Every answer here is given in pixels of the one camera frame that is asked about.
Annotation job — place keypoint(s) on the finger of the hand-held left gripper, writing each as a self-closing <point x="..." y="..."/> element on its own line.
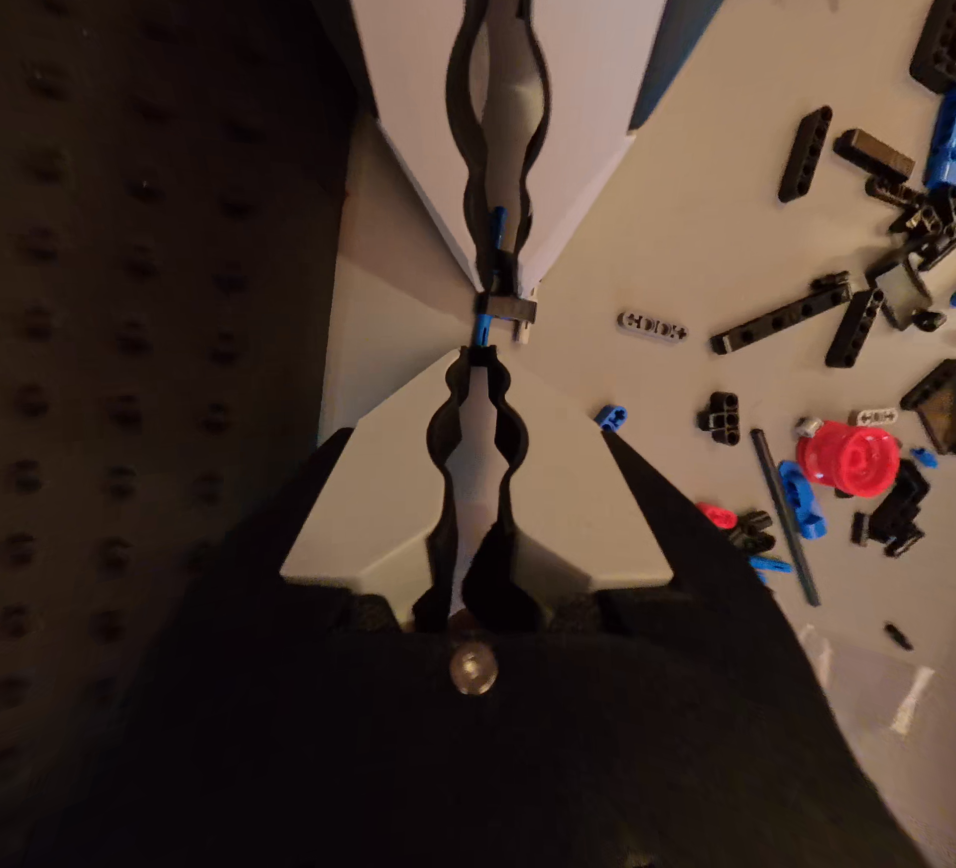
<point x="403" y="24"/>
<point x="605" y="24"/>

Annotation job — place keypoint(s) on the light grey small bush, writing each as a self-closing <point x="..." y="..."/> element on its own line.
<point x="806" y="426"/>

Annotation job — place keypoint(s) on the grey cross connector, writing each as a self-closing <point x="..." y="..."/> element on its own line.
<point x="877" y="417"/>

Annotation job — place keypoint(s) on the black three-hole connector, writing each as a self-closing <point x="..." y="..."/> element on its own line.
<point x="930" y="225"/>

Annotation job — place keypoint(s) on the black tee connector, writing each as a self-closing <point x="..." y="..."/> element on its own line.
<point x="721" y="416"/>

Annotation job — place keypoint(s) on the grey thin beam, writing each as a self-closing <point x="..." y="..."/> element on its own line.
<point x="651" y="326"/>

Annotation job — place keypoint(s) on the pile of small pins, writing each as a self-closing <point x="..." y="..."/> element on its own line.
<point x="754" y="535"/>

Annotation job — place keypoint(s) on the black perforated panel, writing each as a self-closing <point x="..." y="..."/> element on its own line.
<point x="149" y="285"/>

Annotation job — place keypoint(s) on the grey desk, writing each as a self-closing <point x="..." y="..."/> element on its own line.
<point x="672" y="210"/>

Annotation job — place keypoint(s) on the blue long pin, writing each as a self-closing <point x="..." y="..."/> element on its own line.
<point x="482" y="330"/>

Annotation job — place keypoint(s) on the blue short connector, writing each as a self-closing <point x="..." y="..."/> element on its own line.
<point x="611" y="417"/>

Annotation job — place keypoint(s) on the clear plastic bag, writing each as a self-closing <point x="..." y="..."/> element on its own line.
<point x="881" y="696"/>

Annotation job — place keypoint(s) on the grey black long pin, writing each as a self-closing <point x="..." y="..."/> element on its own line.
<point x="523" y="329"/>

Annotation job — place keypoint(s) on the red wheel rim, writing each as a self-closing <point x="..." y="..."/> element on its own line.
<point x="851" y="461"/>

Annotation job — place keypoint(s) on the black open frame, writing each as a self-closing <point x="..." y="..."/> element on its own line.
<point x="937" y="54"/>

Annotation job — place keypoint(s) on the black five-hole beam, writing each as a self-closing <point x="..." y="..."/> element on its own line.
<point x="805" y="155"/>

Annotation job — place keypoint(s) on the long black axle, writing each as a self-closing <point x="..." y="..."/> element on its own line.
<point x="784" y="517"/>

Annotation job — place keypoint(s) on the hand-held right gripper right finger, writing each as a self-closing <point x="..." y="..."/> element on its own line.
<point x="590" y="509"/>

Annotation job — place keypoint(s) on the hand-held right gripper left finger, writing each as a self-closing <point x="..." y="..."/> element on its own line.
<point x="358" y="509"/>

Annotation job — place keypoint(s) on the blue curved panel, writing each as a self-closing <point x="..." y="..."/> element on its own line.
<point x="803" y="498"/>

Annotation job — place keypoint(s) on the black flat plate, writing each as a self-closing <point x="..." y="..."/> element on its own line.
<point x="874" y="155"/>

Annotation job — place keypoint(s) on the long black holed beam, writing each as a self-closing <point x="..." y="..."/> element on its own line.
<point x="780" y="315"/>

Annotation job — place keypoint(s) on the blue flat panel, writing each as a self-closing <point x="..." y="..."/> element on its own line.
<point x="945" y="143"/>

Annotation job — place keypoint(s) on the black angled beam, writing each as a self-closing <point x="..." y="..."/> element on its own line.
<point x="896" y="509"/>

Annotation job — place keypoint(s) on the black thin beam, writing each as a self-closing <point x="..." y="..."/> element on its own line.
<point x="892" y="194"/>

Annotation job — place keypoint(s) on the red short beam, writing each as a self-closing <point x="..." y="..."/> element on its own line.
<point x="715" y="513"/>

